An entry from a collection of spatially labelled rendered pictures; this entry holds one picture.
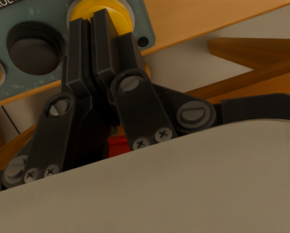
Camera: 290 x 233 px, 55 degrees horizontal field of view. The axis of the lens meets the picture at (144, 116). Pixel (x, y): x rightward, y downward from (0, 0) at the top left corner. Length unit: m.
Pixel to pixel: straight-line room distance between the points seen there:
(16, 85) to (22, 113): 1.06
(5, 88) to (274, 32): 1.05
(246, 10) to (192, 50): 0.91
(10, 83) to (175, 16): 0.10
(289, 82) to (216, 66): 0.81
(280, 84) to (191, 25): 0.15
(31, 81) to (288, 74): 0.23
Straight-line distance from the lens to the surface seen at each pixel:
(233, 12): 0.18
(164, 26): 0.17
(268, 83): 0.29
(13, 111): 1.25
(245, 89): 0.29
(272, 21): 1.14
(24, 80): 0.17
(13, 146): 0.96
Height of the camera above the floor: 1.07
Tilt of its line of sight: 74 degrees down
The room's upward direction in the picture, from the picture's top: 170 degrees counter-clockwise
